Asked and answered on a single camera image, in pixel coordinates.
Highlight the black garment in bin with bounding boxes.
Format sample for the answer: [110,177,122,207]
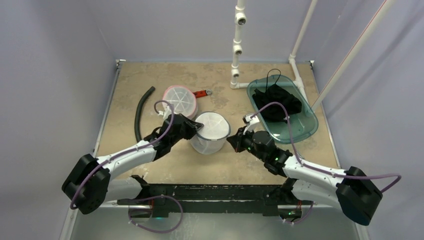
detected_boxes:
[252,68,303,123]

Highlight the pink-trimmed white mesh laundry bag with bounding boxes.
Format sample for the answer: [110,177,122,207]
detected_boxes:
[162,85,198,119]

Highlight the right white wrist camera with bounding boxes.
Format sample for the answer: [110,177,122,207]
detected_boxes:
[242,113,260,135]

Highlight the black rubber hose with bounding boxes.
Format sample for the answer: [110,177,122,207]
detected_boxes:
[134,86,156,143]

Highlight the blue-trimmed white mesh laundry bag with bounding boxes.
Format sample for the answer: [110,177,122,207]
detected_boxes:
[190,111,231,155]

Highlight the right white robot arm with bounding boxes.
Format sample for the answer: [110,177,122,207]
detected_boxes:
[226,128,383,226]

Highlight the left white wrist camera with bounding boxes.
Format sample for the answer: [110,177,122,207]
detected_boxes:
[158,109,172,121]

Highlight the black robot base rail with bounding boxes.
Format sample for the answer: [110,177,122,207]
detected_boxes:
[117,178,311,221]

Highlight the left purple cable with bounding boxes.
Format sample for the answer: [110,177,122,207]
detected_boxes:
[69,99,176,211]

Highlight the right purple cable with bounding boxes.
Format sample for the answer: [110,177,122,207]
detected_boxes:
[249,101,402,195]

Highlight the red handled tool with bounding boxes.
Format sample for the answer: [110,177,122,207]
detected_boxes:
[193,89,212,99]

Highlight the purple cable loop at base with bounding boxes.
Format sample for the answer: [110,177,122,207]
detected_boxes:
[128,194,185,235]

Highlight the white PVC pipe frame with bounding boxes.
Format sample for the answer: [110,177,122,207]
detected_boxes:
[229,0,395,109]

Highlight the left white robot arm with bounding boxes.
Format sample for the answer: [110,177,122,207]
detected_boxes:
[61,114,205,215]

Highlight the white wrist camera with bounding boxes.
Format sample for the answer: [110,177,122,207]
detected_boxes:
[158,109,172,121]
[242,113,260,135]

